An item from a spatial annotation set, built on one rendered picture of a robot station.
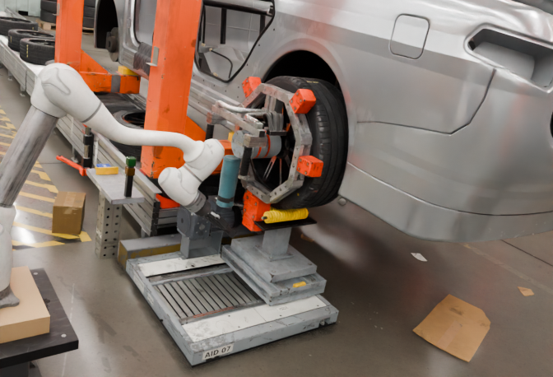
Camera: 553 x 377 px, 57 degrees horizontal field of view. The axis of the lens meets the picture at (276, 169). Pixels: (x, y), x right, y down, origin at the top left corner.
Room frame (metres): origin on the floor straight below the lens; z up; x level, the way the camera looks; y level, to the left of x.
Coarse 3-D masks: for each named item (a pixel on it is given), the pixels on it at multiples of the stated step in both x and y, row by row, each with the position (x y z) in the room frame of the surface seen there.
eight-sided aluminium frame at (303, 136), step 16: (256, 96) 2.45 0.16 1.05; (272, 96) 2.35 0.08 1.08; (288, 96) 2.26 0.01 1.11; (288, 112) 2.24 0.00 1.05; (240, 128) 2.54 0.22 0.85; (304, 128) 2.20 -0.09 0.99; (304, 144) 2.16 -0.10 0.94; (256, 192) 2.34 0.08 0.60; (272, 192) 2.25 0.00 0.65; (288, 192) 2.22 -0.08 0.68
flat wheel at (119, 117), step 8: (120, 112) 3.71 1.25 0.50; (128, 112) 3.76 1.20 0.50; (136, 112) 3.81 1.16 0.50; (144, 112) 3.86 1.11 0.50; (120, 120) 3.49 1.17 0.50; (128, 120) 3.73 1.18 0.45; (136, 120) 3.69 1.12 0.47; (144, 120) 3.69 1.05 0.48; (136, 128) 3.36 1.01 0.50; (120, 144) 3.39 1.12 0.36; (128, 152) 3.36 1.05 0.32; (136, 152) 3.34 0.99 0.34
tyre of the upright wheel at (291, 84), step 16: (272, 80) 2.51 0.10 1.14; (288, 80) 2.41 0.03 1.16; (304, 80) 2.42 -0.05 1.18; (320, 80) 2.52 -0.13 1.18; (320, 96) 2.31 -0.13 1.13; (336, 96) 2.38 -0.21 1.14; (320, 112) 2.23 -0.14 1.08; (336, 112) 2.29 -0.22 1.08; (320, 128) 2.19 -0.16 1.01; (336, 128) 2.25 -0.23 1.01; (320, 144) 2.17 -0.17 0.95; (336, 144) 2.21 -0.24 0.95; (320, 160) 2.16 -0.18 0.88; (336, 160) 2.22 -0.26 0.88; (256, 176) 2.50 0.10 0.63; (304, 176) 2.22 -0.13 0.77; (320, 176) 2.17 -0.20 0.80; (336, 176) 2.23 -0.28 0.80; (304, 192) 2.20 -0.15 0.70; (320, 192) 2.22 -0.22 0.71; (336, 192) 2.30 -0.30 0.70; (288, 208) 2.28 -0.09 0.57
